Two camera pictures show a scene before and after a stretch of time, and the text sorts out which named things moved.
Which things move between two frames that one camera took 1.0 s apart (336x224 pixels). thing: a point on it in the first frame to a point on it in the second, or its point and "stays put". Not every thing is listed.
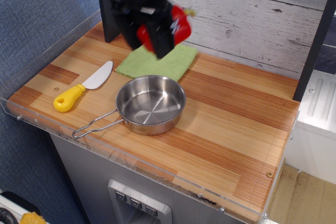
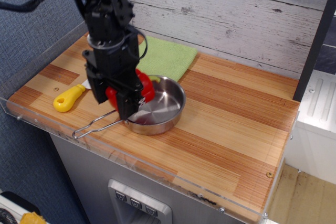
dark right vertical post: x=318 y=43 stays put
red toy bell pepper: x=181 y=29 to x=147 y=93
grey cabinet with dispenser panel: x=111 y=192 stays put
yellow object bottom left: x=32 y=218 stays put
